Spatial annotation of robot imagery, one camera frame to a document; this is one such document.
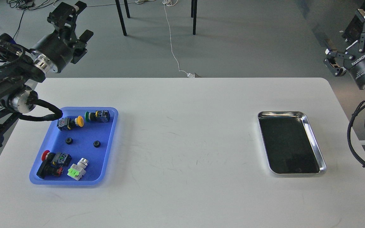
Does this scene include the blue plastic tray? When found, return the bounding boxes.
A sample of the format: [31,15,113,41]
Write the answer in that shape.
[29,107,118,185]

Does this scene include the silver metal tray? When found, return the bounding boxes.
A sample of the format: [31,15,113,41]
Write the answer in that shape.
[257,111,327,177]

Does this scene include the small black gear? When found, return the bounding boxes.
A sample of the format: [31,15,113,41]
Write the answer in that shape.
[65,137,73,145]
[93,141,101,148]

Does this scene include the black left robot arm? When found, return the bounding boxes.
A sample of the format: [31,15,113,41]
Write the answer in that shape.
[0,1,93,147]

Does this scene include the red emergency stop button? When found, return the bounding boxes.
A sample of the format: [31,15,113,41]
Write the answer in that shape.
[36,150,72,179]

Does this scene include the green push button switch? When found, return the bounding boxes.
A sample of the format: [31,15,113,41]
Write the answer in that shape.
[84,110,110,123]

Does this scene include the black table leg right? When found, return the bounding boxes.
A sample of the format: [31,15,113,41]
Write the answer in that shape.
[191,0,198,35]

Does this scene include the yellow push button switch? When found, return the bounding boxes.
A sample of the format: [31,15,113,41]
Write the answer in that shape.
[56,116,85,131]

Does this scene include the white green selector switch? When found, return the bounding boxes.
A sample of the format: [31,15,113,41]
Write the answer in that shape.
[67,158,89,181]

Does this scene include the black table leg left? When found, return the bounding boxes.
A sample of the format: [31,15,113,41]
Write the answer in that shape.
[115,0,127,36]

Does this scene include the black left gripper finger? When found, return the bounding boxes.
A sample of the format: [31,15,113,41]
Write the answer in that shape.
[47,1,87,41]
[72,30,94,64]

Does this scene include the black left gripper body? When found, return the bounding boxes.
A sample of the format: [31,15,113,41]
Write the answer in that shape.
[31,30,80,74]

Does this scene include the black thin table leg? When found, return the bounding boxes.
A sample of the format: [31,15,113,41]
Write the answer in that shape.
[124,0,131,18]

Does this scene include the black floor cable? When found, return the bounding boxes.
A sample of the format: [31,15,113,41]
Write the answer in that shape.
[0,0,56,40]

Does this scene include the white floor cable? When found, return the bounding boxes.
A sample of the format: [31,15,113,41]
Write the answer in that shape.
[162,0,195,78]

